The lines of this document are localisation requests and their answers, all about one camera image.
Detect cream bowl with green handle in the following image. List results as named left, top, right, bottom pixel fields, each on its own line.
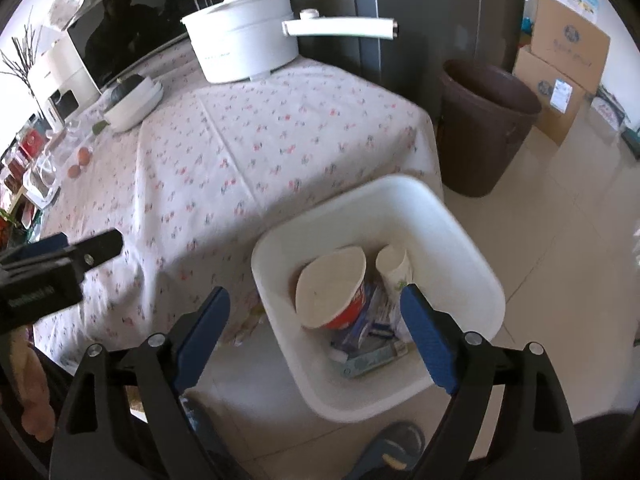
left=92, top=77, right=160, bottom=136

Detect grey refrigerator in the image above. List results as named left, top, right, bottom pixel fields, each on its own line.
left=235, top=0, right=528, bottom=111

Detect blue packet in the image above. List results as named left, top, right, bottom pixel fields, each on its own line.
left=332, top=282, right=406, bottom=356

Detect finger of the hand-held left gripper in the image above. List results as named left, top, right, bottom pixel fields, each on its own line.
left=64, top=228, right=124, bottom=273
left=0, top=233, right=71, bottom=271

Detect floral tablecloth table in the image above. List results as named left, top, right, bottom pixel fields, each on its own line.
left=30, top=52, right=443, bottom=376

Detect red instant noodle cup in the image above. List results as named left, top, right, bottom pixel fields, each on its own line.
left=295, top=246, right=368, bottom=331

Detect white electric cooking pot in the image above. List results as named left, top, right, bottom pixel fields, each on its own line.
left=181, top=0, right=400, bottom=84

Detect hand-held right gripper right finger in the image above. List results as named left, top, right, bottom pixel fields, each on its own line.
left=399, top=284, right=581, bottom=480

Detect white countertop appliance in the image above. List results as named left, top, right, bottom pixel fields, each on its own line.
left=27, top=25, right=101, bottom=128

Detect dark dried branches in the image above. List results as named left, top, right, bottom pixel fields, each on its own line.
left=0, top=25, right=46, bottom=96

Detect blue slipper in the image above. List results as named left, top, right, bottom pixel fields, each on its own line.
left=350, top=422, right=427, bottom=480

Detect white plastic bin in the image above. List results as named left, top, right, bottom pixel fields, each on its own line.
left=250, top=175, right=506, bottom=423

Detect small white scale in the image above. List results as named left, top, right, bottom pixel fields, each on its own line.
left=25, top=175, right=61, bottom=209

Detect red box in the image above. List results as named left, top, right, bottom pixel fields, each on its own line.
left=17, top=127, right=48, bottom=158

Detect brown trash bin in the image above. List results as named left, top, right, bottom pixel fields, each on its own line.
left=437, top=58, right=543, bottom=198

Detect white paper cup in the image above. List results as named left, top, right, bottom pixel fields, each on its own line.
left=375, top=245, right=415, bottom=311

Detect large cardboard box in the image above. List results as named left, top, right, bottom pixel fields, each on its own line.
left=530, top=0, right=612, bottom=96

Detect person's left hand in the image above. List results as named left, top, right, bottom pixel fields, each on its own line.
left=19, top=332, right=57, bottom=443

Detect dark green squash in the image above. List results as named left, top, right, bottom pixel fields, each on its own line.
left=110, top=75, right=146, bottom=101

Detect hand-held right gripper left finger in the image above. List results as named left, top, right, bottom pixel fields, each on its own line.
left=49, top=286, right=232, bottom=480

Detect teal wrapper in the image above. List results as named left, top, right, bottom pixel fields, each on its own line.
left=340, top=342, right=410, bottom=380

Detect cardboard box with white label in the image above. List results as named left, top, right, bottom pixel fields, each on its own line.
left=512, top=45, right=586, bottom=146

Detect black microwave oven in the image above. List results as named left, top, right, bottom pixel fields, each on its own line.
left=65, top=0, right=241, bottom=93

